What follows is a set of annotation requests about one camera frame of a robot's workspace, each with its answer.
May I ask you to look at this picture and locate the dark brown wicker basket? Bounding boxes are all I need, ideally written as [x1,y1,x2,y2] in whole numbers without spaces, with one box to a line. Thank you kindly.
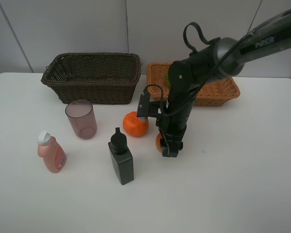
[41,52,141,105]

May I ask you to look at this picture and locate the red orange peach fruit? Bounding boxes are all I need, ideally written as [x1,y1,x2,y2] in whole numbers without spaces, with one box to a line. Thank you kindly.
[156,133,162,153]

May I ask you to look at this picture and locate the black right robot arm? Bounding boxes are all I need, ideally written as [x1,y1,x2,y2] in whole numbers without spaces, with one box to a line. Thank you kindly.
[157,9,291,157]

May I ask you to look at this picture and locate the green lime fruit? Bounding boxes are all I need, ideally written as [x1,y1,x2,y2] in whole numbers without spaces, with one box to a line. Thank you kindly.
[165,72,171,87]

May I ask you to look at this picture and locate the translucent purple plastic cup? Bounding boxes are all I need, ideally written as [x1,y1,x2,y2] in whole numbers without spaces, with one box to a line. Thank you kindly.
[65,100,97,139]

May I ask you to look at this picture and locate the pink bottle white cap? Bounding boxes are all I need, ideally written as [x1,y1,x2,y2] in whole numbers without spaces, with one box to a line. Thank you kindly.
[37,131,67,173]

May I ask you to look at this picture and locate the orange wicker basket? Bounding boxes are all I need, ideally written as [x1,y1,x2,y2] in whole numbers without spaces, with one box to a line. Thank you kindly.
[146,63,241,106]

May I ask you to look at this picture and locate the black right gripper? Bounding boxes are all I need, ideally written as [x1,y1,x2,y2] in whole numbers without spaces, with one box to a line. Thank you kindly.
[156,97,194,158]

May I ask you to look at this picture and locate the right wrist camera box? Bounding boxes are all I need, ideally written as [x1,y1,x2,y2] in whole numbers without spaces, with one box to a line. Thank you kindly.
[137,90,160,122]

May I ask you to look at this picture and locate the black pump bottle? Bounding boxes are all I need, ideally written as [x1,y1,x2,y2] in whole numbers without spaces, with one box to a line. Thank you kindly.
[108,127,134,185]

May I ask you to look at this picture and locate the orange tangerine fruit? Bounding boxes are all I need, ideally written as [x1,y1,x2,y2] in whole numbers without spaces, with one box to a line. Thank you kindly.
[123,111,149,137]

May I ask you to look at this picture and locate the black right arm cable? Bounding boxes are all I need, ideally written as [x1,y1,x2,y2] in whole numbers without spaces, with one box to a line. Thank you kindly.
[143,22,291,156]

